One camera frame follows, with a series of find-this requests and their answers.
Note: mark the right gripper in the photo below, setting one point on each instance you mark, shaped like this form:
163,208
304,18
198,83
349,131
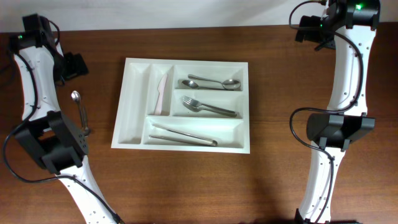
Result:
304,28

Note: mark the small silver teaspoon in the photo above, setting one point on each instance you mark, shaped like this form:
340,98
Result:
77,99

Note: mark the small dark teaspoon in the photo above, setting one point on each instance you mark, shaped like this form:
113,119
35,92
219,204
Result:
86,129

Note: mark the pink plastic knife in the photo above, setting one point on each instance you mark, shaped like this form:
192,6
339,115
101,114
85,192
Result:
160,89

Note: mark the silver tablespoon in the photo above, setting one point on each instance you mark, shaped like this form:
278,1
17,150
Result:
229,84
192,85

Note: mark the silver fork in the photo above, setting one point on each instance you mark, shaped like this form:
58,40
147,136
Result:
198,109
196,103

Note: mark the long metal tongs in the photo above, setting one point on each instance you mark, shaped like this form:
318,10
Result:
183,137

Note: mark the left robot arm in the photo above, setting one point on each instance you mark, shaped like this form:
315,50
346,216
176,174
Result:
53,141

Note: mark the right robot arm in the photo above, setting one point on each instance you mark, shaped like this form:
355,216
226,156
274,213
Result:
349,28

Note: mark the white plastic cutlery tray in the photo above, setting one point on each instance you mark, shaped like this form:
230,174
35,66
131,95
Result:
138,97

